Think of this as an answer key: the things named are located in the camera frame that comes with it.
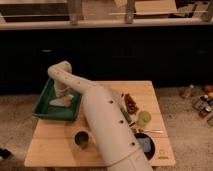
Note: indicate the blue sponge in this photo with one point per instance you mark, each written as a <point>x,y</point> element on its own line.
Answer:
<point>145,143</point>

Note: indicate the green cup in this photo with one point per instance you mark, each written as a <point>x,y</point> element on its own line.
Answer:
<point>144,117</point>

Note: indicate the grey towel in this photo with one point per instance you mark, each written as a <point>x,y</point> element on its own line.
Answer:
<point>64,101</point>

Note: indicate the metal cup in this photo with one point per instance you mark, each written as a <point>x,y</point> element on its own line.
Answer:
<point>81,139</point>

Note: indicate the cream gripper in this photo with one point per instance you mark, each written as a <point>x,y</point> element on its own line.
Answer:
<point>61,91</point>

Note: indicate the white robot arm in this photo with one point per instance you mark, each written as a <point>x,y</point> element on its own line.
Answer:
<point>116,142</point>

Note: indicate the green cucumber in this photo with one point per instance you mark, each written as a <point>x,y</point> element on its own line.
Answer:
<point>125,114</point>

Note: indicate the green plastic tray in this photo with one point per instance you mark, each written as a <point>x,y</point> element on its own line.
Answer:
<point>44,110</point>

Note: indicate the metal spoon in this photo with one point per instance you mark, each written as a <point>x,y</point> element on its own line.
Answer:
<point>151,131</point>

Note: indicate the wooden table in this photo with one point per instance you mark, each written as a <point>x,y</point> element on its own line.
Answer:
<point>53,143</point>

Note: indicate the dark brown bowl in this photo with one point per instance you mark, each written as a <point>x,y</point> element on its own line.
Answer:
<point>150,154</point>

